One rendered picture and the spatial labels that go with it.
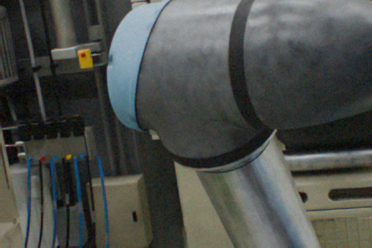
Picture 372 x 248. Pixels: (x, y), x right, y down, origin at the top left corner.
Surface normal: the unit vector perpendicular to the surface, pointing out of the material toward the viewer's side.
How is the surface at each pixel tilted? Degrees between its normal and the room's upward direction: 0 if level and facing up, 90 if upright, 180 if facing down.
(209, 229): 90
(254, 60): 81
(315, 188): 90
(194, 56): 74
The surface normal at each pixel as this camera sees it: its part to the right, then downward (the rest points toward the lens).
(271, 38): -0.27, -0.18
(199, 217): -0.20, 0.24
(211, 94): -0.44, 0.48
